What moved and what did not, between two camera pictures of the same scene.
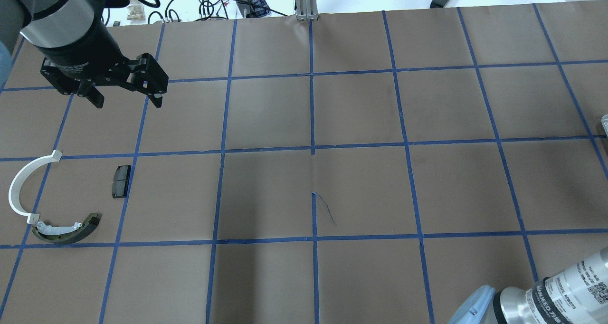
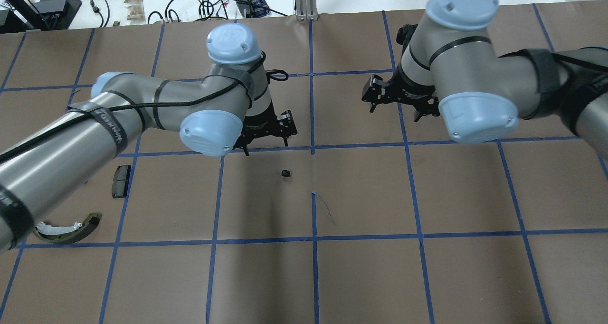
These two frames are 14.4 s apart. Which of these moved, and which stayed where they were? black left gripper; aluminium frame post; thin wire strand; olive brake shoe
Moved: black left gripper
Stayed: olive brake shoe; aluminium frame post; thin wire strand
